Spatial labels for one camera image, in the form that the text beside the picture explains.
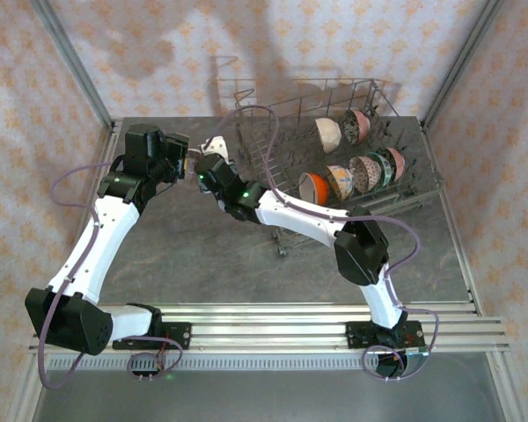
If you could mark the orange bowl white inside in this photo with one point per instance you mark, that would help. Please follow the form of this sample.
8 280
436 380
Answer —
319 189

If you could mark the orange blue floral bowl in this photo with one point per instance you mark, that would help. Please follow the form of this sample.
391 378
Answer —
341 182

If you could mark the plain white bowl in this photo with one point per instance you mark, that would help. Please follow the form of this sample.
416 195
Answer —
327 134

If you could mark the dark patterned white bowl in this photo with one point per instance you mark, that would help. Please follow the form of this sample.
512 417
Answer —
352 127

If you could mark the small green circuit board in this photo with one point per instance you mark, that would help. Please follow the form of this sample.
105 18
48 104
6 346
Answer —
418 351

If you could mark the aluminium table side rail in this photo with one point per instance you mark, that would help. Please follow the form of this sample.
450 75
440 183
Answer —
432 149
111 143

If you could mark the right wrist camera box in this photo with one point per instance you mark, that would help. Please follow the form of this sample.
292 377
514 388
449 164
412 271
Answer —
217 145

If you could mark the aluminium frame post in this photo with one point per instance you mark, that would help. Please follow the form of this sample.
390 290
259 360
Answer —
462 61
77 66

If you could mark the aluminium mounting rail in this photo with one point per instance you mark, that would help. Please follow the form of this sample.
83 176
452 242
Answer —
268 329

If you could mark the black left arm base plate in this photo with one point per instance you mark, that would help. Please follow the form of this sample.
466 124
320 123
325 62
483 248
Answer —
176 334

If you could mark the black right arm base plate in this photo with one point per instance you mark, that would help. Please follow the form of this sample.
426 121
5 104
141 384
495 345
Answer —
356 334

